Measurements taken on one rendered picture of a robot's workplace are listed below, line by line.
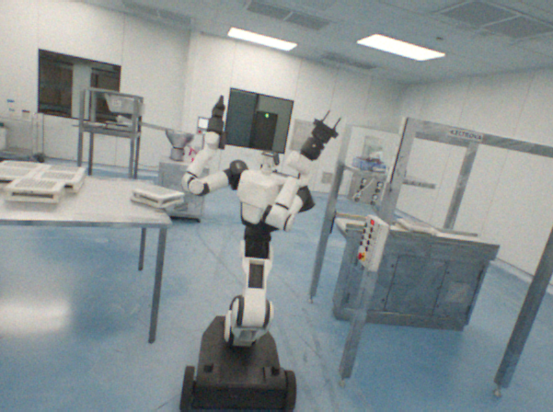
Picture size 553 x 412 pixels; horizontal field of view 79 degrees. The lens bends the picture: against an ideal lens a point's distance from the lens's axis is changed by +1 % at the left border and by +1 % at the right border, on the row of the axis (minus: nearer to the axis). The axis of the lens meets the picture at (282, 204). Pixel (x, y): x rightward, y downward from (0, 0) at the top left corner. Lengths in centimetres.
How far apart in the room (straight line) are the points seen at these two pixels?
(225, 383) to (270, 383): 22
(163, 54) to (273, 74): 216
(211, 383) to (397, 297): 175
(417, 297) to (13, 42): 732
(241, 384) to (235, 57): 636
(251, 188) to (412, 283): 179
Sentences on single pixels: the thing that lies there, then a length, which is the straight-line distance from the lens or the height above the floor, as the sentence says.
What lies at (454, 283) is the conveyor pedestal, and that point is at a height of 45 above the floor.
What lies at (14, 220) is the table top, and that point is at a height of 81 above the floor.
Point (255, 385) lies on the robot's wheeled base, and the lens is 195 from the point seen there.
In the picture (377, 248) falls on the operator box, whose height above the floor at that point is 95.
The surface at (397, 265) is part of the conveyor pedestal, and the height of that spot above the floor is 55.
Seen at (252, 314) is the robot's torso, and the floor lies 58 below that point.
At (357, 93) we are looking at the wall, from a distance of 815.
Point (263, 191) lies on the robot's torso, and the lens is 168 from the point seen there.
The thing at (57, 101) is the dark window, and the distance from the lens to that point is 762.
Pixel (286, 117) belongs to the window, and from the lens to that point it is 755.
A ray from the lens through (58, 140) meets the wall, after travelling 767.
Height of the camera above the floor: 148
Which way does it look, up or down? 13 degrees down
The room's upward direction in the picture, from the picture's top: 11 degrees clockwise
